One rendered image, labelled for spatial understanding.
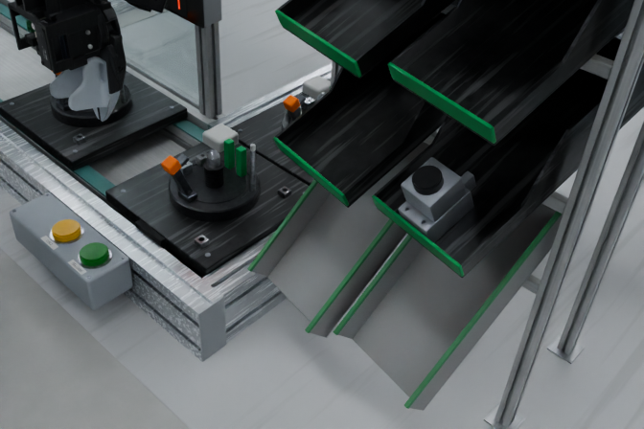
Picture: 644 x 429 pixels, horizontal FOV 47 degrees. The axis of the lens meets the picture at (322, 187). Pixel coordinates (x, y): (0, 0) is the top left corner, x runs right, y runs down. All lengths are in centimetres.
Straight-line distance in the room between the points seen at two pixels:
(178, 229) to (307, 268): 23
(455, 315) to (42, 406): 55
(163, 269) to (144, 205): 13
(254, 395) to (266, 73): 87
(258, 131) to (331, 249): 41
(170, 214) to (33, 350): 27
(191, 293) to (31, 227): 28
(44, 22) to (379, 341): 52
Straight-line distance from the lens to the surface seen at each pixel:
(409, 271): 92
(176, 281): 105
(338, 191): 79
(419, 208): 75
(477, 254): 74
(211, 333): 105
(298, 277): 97
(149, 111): 137
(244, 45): 182
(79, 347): 113
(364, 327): 93
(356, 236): 94
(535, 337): 92
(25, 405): 108
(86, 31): 80
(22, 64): 168
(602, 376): 116
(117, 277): 110
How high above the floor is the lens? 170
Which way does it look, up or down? 38 degrees down
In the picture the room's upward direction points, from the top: 4 degrees clockwise
